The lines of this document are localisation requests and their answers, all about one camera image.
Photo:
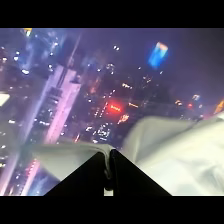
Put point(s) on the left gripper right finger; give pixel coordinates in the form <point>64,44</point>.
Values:
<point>133,180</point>

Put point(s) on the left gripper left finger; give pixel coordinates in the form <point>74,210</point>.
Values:
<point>83,180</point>

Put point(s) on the light blue shirt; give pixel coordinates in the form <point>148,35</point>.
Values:
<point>186,156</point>

